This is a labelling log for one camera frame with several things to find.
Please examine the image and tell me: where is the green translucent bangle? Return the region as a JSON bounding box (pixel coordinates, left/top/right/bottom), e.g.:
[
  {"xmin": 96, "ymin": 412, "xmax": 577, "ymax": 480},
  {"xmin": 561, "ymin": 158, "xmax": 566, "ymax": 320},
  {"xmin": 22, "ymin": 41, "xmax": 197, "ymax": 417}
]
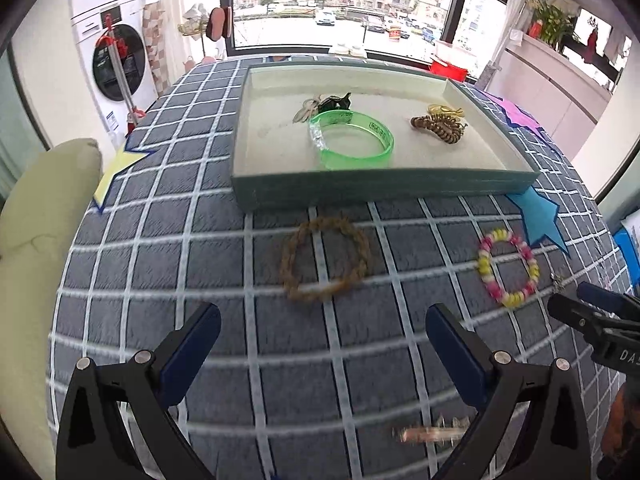
[{"xmin": 308, "ymin": 110, "xmax": 395, "ymax": 170}]

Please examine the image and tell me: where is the pink yellow bead bracelet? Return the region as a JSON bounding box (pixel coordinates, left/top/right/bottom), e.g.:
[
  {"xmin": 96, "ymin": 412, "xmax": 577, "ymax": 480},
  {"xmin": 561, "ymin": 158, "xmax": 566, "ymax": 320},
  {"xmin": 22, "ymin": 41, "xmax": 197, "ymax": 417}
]
[{"xmin": 475, "ymin": 226, "xmax": 542, "ymax": 310}]

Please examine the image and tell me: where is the brown woven rope bracelet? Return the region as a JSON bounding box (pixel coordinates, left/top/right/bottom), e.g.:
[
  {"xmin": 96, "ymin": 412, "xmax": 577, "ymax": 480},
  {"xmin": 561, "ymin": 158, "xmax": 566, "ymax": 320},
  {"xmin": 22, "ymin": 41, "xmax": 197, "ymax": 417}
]
[{"xmin": 278, "ymin": 214, "xmax": 374, "ymax": 302}]

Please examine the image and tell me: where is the black hair claw clip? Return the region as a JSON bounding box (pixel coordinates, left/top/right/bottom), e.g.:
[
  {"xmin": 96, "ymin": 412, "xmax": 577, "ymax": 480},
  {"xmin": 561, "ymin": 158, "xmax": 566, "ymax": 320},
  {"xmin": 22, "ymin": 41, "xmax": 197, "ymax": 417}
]
[{"xmin": 318, "ymin": 92, "xmax": 352, "ymax": 114}]

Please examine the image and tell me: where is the beige straw tassel knot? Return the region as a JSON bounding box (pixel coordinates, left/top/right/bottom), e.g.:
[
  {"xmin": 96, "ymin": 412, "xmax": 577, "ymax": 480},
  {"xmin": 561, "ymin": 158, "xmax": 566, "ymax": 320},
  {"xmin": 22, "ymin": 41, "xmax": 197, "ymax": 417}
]
[{"xmin": 292, "ymin": 96, "xmax": 321, "ymax": 124}]

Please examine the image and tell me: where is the green jewelry tray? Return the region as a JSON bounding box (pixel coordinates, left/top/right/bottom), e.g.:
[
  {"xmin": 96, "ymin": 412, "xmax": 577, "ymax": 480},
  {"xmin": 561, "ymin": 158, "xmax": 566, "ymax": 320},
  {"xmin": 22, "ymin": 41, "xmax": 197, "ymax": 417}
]
[{"xmin": 231, "ymin": 62, "xmax": 540, "ymax": 212}]

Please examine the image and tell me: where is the right hand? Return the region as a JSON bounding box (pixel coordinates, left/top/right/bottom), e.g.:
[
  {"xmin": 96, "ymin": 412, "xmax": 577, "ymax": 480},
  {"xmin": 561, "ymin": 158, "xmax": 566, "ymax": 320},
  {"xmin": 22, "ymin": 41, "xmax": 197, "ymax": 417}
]
[{"xmin": 597, "ymin": 377, "xmax": 640, "ymax": 480}]

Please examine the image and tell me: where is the beige pillow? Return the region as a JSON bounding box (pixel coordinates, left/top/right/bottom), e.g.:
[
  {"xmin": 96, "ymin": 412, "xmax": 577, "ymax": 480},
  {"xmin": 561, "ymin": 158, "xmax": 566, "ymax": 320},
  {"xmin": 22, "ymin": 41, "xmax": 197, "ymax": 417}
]
[{"xmin": 1, "ymin": 139, "xmax": 102, "ymax": 479}]

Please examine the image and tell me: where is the yellow cord bracelet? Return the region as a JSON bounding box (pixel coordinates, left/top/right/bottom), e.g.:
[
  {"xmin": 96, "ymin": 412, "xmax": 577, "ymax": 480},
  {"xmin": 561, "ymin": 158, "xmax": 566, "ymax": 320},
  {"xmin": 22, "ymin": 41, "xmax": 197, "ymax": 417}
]
[{"xmin": 426, "ymin": 103, "xmax": 467, "ymax": 120}]

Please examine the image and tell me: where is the white cabinet counter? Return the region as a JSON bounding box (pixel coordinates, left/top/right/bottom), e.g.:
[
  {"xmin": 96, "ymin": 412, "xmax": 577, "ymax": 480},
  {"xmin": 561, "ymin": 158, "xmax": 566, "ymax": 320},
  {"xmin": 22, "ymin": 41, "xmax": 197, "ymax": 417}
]
[{"xmin": 487, "ymin": 36, "xmax": 611, "ymax": 159}]

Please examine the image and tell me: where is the red mop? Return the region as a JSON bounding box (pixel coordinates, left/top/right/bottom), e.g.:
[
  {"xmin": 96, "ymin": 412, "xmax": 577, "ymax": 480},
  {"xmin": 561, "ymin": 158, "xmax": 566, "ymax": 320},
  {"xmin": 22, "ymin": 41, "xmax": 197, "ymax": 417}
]
[{"xmin": 96, "ymin": 12, "xmax": 145, "ymax": 133}]

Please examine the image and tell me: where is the grey plaid bedsheet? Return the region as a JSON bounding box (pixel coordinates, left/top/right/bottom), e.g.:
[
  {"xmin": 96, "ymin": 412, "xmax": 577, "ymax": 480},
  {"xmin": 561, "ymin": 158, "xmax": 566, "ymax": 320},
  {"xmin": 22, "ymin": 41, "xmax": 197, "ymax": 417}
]
[{"xmin": 46, "ymin": 58, "xmax": 631, "ymax": 479}]

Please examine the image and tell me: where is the potted green plant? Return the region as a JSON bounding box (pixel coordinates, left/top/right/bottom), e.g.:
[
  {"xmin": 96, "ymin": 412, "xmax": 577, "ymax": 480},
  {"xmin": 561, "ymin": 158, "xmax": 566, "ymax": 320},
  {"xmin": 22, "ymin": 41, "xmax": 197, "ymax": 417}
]
[{"xmin": 528, "ymin": 0, "xmax": 577, "ymax": 51}]

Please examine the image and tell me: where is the white washing machine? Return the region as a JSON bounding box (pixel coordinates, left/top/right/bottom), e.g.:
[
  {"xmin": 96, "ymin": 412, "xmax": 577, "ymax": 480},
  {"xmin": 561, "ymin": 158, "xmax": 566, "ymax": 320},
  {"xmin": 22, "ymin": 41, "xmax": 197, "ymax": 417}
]
[{"xmin": 70, "ymin": 0, "xmax": 157, "ymax": 146}]

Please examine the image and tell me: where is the red plastic bin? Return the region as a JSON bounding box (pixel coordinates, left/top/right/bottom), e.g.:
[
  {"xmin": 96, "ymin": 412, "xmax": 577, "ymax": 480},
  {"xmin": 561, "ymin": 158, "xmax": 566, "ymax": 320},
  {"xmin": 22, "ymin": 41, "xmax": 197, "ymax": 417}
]
[{"xmin": 430, "ymin": 58, "xmax": 469, "ymax": 82}]

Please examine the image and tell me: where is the brown wooden bead bracelet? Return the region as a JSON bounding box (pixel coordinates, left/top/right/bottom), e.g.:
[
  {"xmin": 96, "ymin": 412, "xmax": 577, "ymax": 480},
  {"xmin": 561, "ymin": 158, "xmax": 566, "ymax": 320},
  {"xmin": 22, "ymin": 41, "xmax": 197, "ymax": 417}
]
[{"xmin": 409, "ymin": 112, "xmax": 469, "ymax": 146}]

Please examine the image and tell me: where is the clear crystal hair clip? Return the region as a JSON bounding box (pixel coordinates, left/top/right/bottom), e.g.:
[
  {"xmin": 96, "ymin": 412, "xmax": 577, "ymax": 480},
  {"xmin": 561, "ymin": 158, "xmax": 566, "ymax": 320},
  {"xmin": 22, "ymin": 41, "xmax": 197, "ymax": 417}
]
[{"xmin": 392, "ymin": 416, "xmax": 471, "ymax": 445}]

